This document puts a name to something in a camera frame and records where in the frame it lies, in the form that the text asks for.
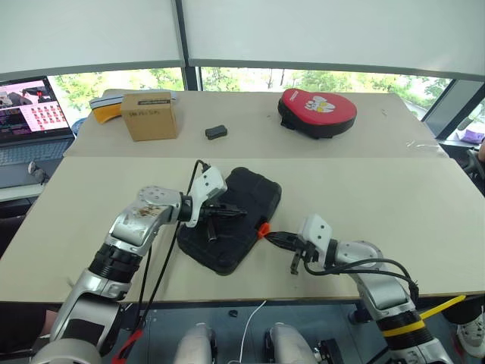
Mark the small black box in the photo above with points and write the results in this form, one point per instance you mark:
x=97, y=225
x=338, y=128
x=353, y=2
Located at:
x=216, y=132

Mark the open laptop computer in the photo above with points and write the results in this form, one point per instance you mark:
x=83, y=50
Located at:
x=26, y=110

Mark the black plastic tool case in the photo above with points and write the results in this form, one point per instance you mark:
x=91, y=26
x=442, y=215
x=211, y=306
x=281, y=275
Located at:
x=246, y=189

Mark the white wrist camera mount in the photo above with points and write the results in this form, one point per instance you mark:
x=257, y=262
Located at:
x=316, y=227
x=208, y=186

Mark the silver left robot leg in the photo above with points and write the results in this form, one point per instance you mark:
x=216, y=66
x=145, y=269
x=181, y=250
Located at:
x=195, y=345

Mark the white roller blind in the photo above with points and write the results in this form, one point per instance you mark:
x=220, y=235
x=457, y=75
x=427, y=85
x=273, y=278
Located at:
x=87, y=30
x=333, y=30

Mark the dark window frame post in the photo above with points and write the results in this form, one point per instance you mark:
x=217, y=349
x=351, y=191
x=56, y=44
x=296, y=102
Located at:
x=191, y=77

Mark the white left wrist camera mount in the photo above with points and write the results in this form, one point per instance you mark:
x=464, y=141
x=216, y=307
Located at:
x=208, y=186

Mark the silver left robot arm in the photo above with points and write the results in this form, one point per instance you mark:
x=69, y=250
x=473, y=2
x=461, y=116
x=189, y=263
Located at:
x=132, y=227

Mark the white sneaker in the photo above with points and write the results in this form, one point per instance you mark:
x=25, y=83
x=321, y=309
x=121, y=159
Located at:
x=471, y=337

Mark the person in dark clothes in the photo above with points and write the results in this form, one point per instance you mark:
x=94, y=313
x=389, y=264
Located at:
x=19, y=326

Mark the silver robot leg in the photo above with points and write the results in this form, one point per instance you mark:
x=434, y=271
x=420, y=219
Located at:
x=195, y=345
x=288, y=345

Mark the small black floor object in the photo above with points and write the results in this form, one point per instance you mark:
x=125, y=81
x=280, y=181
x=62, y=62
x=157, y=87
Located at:
x=233, y=314

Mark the red black heart-shaped pad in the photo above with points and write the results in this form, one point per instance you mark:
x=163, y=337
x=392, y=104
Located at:
x=314, y=113

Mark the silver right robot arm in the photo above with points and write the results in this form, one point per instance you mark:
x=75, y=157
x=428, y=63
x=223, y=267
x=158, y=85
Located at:
x=379, y=288

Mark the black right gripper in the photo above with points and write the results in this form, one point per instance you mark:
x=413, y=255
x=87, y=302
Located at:
x=306, y=250

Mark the blue round object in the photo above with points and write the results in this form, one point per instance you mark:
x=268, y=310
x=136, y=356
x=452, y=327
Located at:
x=78, y=125

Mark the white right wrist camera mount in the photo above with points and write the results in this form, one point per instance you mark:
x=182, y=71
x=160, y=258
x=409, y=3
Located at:
x=316, y=227

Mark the purple object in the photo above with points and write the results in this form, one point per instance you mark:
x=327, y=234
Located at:
x=471, y=135

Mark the yellow white curved object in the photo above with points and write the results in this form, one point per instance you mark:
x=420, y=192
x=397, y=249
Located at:
x=104, y=112

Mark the brown cardboard box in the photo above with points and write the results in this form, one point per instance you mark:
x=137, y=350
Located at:
x=151, y=121

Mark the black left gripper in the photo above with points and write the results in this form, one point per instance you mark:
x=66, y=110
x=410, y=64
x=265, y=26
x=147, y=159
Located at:
x=210, y=213

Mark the silver right robot leg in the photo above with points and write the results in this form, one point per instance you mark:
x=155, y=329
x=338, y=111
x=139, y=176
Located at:
x=288, y=345

